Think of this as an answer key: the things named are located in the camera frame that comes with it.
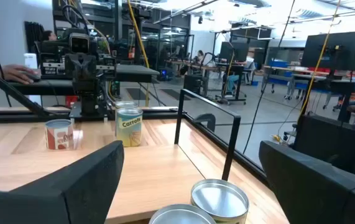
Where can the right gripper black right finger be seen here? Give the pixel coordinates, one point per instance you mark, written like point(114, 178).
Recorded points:
point(320, 199)

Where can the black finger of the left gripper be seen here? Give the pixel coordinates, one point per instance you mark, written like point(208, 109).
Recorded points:
point(88, 73)
point(74, 73)

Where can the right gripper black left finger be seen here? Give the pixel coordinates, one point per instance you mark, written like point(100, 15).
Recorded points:
point(56, 199)

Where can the tin can silver lid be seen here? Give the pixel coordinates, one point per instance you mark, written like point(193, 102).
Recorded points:
point(181, 216)
point(126, 103)

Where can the tin can red white label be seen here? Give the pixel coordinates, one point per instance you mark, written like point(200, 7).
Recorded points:
point(59, 133)

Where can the tin can Carrots label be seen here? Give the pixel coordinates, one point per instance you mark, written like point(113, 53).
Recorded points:
point(129, 127)

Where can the tin can yellow-green label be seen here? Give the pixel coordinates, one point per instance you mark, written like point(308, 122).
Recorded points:
point(220, 199)

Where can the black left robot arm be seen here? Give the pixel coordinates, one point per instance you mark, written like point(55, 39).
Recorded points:
point(88, 96)

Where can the wooden shelf with black ends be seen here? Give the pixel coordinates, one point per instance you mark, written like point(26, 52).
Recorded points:
point(152, 174)

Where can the black computer mouse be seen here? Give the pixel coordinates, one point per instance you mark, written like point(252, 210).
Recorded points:
point(33, 76)

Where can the white device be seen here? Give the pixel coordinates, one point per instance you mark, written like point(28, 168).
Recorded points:
point(30, 60)

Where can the red box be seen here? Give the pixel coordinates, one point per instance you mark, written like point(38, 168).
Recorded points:
point(71, 100)

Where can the person's hand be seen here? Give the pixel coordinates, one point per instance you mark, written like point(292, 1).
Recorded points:
point(12, 73)

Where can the dark grey desk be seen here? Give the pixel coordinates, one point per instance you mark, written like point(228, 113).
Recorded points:
point(133, 73)

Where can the black floor mat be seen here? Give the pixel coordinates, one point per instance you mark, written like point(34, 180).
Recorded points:
point(136, 93)
point(174, 94)

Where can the large black case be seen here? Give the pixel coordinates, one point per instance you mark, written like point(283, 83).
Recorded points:
point(329, 140)

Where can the black computer tower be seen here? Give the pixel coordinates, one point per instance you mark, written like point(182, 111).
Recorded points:
point(192, 84)

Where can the black table clamp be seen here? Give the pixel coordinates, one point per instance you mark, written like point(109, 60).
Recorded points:
point(206, 119)

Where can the small black monitor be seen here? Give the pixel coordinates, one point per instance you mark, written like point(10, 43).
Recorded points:
point(233, 51)

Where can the large black monitor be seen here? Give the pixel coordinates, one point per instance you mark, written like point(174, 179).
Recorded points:
point(334, 49)

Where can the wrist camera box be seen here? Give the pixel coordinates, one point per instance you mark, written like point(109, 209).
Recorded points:
point(79, 43)

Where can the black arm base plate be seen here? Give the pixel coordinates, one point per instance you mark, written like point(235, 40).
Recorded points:
point(77, 115)

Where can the black metal table frame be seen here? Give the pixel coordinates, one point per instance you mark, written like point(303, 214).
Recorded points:
point(25, 115)

